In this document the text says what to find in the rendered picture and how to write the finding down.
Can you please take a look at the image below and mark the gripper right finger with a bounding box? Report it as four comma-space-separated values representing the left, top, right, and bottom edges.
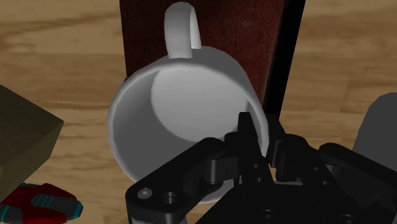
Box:
266, 113, 397, 215

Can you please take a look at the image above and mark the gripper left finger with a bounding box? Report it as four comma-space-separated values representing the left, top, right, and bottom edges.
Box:
125, 111, 274, 224

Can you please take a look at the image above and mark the white mug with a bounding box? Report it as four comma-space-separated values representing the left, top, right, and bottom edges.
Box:
106, 1, 270, 206

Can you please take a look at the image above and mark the grey rounded object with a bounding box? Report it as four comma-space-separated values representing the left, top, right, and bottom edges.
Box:
352, 92, 397, 164

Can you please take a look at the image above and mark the red and teal toy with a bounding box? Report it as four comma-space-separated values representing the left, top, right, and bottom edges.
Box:
0, 182, 84, 224

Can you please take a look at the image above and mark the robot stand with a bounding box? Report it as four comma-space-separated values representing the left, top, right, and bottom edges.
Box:
118, 0, 307, 119

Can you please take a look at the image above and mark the olive green box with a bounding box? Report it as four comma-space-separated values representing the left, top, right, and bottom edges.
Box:
0, 84, 65, 202

